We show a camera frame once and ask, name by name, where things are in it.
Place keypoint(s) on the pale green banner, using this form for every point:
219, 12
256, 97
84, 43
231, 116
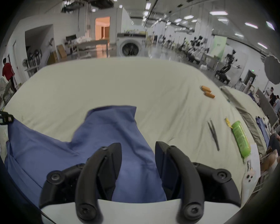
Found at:
218, 46

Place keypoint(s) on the brown carton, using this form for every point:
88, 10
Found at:
61, 52

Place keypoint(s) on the black tweezers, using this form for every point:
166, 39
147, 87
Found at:
213, 134

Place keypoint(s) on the bed with olive sheet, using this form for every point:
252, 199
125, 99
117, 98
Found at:
247, 111

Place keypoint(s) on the small orange cylinder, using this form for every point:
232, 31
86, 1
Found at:
207, 92
211, 95
204, 87

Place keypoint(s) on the small yellow tag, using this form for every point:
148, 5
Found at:
228, 122

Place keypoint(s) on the table with white cloths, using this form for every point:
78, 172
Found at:
91, 43

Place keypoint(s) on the green wipes pack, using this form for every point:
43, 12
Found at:
240, 139

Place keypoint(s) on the round grey reflector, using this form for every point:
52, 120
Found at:
273, 69

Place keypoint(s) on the blue shirt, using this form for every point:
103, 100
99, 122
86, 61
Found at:
130, 148

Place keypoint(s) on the group of people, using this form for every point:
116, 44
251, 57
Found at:
276, 101

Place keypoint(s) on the bed with beige sheet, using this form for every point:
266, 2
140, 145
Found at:
130, 83

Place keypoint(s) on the black robot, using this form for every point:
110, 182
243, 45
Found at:
227, 65

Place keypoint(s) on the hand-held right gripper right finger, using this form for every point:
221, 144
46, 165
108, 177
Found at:
189, 183

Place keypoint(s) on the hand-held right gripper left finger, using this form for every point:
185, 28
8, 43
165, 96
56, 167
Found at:
86, 185

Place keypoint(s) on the white washing machine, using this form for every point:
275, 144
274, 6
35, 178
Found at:
130, 45

